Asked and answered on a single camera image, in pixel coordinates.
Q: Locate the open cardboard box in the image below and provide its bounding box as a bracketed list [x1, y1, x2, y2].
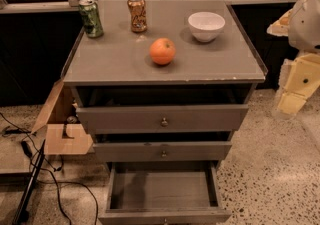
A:
[32, 79, 93, 155]

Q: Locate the grey top drawer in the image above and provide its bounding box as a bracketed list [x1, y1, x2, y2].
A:
[73, 84, 251, 134]

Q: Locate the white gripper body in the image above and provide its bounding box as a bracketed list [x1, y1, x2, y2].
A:
[288, 0, 320, 53]

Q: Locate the grey bottom drawer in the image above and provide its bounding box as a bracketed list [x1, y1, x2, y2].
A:
[99, 161, 231, 225]

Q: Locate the orange fruit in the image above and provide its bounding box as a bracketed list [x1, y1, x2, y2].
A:
[149, 38, 176, 65]

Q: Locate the orange soda can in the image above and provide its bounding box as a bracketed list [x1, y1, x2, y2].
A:
[127, 0, 147, 33]

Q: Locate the grey middle drawer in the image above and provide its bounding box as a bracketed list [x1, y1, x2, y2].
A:
[93, 132, 232, 162]

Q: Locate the black cable on floor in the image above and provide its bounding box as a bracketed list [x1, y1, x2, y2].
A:
[0, 112, 100, 225]

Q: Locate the green soda can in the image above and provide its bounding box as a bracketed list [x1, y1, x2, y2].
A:
[79, 0, 103, 38]

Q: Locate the grey drawer cabinet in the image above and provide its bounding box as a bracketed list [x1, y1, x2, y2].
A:
[64, 0, 266, 225]

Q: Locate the grey drawer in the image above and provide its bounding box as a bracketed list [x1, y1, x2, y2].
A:
[73, 84, 251, 134]
[99, 161, 231, 225]
[93, 132, 232, 162]

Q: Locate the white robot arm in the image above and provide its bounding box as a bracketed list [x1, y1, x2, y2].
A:
[267, 0, 320, 116]

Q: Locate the white ceramic bowl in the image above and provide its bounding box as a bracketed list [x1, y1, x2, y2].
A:
[188, 12, 226, 43]

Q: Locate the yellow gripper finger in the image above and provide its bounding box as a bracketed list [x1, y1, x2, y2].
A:
[276, 53, 320, 115]
[267, 10, 292, 37]

